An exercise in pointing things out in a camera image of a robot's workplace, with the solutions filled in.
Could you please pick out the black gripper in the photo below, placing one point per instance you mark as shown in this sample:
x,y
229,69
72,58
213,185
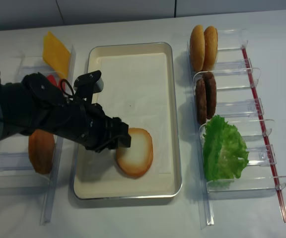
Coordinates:
x,y
96,131

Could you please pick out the toasted bread slice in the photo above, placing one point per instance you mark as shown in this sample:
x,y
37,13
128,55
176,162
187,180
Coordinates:
x,y
41,146
136,160

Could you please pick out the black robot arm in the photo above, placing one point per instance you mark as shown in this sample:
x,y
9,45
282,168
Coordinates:
x,y
35,103

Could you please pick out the red tomato slice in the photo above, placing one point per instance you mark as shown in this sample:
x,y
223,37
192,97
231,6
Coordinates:
x,y
52,79
64,85

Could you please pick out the brown meat patty left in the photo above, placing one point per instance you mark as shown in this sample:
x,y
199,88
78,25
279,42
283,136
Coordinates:
x,y
201,101

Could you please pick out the brown meat patty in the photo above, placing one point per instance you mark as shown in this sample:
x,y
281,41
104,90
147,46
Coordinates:
x,y
201,101
210,86

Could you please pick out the green lettuce leaf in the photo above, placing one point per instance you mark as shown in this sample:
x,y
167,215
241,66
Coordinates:
x,y
225,152

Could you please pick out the yellow cheese slice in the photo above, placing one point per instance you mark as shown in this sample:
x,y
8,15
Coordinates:
x,y
56,55

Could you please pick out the brown meat patty right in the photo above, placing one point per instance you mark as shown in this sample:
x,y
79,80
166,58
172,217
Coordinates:
x,y
210,86

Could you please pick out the cream metal tray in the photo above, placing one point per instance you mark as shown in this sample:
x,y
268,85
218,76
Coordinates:
x,y
139,88

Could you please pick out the left clear acrylic rack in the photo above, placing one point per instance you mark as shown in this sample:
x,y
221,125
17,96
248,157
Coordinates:
x,y
17,175

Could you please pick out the clear acrylic rack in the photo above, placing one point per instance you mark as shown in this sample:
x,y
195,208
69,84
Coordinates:
x,y
17,175
238,102

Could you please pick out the right clear acrylic rack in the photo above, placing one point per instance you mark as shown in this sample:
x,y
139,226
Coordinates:
x,y
238,102

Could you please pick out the golden bun left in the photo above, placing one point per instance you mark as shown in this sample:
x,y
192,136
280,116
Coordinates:
x,y
197,48

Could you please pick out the golden bun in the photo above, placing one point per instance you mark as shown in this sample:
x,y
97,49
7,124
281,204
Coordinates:
x,y
197,48
211,45

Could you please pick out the golden bun right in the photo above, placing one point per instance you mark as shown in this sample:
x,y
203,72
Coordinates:
x,y
211,45

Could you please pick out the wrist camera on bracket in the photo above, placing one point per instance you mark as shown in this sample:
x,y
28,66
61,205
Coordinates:
x,y
87,85

